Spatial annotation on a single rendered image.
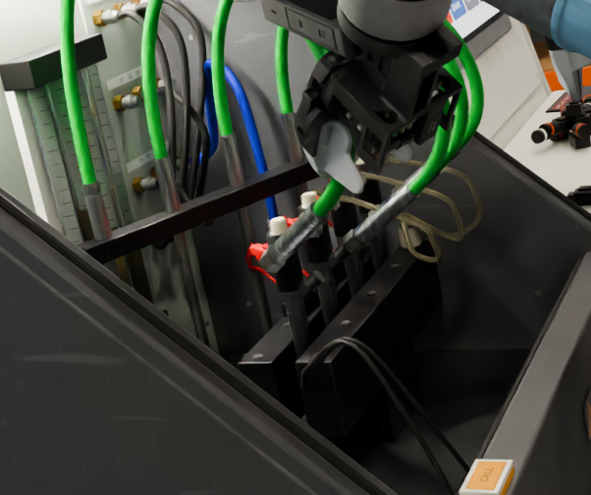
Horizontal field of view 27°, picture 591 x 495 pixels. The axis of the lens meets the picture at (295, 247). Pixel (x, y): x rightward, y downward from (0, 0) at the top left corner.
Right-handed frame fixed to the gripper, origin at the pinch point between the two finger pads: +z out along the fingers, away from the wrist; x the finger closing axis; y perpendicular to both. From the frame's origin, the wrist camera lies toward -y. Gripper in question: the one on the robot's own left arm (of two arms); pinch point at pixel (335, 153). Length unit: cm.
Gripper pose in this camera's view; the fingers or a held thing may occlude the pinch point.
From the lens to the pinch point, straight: 99.2
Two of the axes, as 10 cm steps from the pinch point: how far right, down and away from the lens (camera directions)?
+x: 7.7, -5.1, 3.8
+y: 6.3, 7.0, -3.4
